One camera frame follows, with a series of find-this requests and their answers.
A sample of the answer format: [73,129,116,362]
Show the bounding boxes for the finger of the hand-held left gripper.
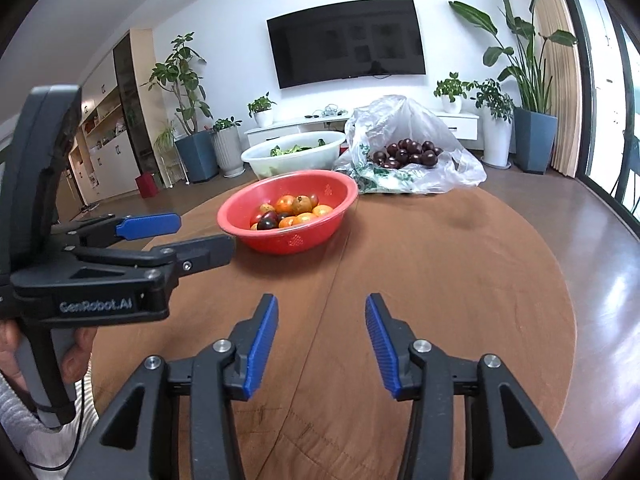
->
[50,212,182,250]
[60,234,236,288]

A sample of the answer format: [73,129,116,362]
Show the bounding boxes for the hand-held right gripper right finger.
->
[364,293,581,480]

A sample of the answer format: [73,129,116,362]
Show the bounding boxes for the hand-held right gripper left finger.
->
[65,294,279,480]

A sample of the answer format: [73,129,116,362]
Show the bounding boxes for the red plastic basin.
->
[217,169,360,255]

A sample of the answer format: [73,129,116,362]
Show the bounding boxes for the person's left forearm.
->
[0,370,101,471]

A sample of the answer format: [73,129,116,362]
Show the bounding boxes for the person's left hand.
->
[0,319,98,386]

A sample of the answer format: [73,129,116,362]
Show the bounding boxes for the red bin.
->
[135,172,160,199]

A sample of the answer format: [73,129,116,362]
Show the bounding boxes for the folded slatted rack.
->
[160,142,188,186]

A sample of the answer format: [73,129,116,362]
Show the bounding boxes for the white built-in shelving cabinet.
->
[70,52,143,208]

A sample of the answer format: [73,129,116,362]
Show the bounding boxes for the leafy tree in blue-grey pot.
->
[141,32,221,183]

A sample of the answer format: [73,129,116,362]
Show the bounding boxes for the thin grassy plant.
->
[152,120,177,157]

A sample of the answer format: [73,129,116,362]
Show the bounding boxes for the small plant in ribbed pot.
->
[210,117,246,178]

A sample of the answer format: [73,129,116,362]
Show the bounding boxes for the green leafy vegetables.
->
[270,139,328,157]

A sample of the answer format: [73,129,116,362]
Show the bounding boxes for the white plastic basin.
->
[241,131,347,179]

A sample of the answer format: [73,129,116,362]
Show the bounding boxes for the white television cabinet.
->
[244,110,480,153]

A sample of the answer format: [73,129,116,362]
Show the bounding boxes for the small plant in white pot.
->
[247,92,277,128]
[433,72,473,115]

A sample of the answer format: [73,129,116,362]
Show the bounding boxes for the green printed plastic bag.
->
[350,165,426,195]

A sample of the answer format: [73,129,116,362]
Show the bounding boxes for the dark purple grapes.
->
[367,138,445,170]

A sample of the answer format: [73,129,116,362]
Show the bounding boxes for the clear plastic bag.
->
[332,94,487,195]

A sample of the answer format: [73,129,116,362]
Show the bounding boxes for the bushy plant in white pot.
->
[472,78,516,169]

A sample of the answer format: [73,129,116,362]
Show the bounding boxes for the broad-leaf plant in blue-grey pot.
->
[448,0,578,175]

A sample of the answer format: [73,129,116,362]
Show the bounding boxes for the beige curtain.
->
[520,0,583,178]

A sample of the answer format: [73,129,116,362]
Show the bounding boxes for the black balcony chair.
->
[616,130,640,213]

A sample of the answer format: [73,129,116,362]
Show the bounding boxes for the black framed glass door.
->
[555,0,640,241]

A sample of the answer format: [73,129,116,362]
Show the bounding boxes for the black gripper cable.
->
[22,395,86,472]

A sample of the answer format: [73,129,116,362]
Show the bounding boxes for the black wall television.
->
[266,0,427,90]

